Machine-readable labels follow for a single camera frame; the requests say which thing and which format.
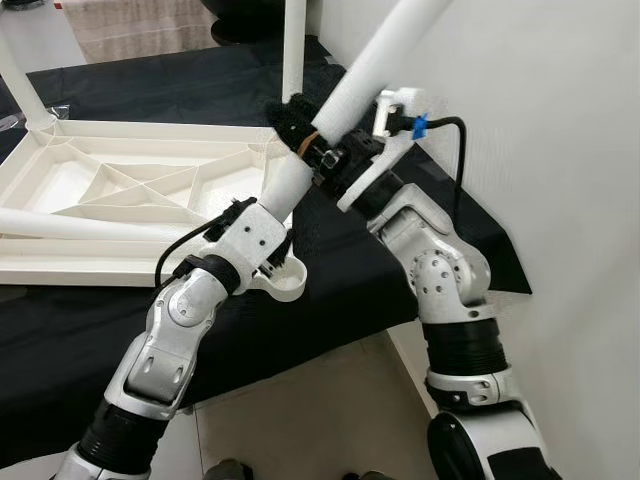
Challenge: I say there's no white plastic table top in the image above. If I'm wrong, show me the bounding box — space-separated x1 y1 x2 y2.
0 118 309 304

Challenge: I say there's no black tablecloth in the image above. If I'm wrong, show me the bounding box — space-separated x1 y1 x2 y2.
0 38 533 471

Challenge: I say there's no large black bowl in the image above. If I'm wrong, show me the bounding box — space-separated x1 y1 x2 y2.
203 0 291 46

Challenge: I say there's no beige woven bench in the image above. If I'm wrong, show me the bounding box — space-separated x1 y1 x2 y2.
63 0 216 63

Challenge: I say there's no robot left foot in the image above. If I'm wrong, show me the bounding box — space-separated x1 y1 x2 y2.
205 460 253 480

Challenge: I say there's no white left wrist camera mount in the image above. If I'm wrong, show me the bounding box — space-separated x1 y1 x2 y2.
205 198 293 279

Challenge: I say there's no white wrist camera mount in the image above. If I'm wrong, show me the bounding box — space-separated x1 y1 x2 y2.
338 88 433 213
205 198 293 279

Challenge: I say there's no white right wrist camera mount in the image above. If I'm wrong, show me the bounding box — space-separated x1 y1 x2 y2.
338 88 433 213

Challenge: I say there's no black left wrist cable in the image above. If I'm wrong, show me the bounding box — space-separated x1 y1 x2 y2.
153 222 233 296

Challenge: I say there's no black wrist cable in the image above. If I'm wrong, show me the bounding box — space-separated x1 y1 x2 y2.
153 222 233 296
412 116 469 219

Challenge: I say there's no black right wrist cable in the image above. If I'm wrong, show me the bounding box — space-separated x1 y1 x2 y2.
412 116 469 219

